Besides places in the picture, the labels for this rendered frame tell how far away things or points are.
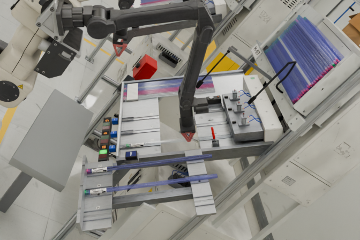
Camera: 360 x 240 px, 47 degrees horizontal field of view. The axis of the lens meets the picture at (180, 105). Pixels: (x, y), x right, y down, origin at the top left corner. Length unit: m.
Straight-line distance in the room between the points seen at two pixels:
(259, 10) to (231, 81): 0.93
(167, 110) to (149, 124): 1.40
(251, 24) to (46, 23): 1.98
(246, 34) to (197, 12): 1.77
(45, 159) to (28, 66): 0.40
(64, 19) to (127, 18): 0.21
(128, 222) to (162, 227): 0.50
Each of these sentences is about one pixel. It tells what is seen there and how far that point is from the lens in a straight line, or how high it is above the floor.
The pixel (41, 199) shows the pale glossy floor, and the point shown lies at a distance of 2.55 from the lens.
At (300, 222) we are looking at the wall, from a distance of 3.68.
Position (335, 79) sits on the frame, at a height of 1.59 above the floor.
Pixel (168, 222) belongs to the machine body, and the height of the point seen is 0.53.
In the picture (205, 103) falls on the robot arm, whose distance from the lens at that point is 1.80.
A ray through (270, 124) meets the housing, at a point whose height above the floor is 1.25.
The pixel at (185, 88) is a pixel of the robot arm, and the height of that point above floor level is 1.18.
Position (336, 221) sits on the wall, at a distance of 3.46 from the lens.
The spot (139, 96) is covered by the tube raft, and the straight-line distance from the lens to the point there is 2.28.
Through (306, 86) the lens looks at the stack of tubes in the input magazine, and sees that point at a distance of 1.84.
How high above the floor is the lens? 1.78
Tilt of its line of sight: 23 degrees down
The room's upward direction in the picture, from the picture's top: 42 degrees clockwise
